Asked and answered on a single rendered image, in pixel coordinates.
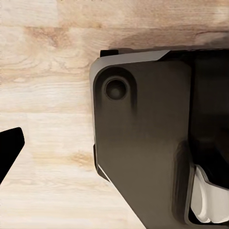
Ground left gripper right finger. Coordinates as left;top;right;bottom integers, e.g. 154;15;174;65
214;127;229;165

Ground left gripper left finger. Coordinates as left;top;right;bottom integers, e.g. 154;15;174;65
0;127;25;184

